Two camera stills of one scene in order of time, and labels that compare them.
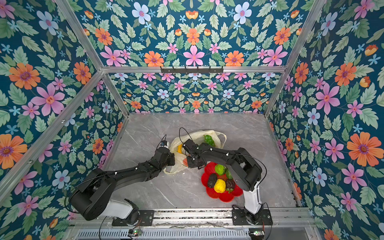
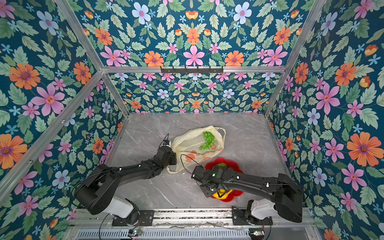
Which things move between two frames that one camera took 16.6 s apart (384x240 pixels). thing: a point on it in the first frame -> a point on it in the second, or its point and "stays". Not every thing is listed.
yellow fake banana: (179, 148) -> (222, 193)
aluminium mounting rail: (282, 218) stays
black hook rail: (200, 69) stays
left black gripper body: (170, 161) stays
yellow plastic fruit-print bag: (208, 137) stays
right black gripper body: (191, 163) -> (206, 192)
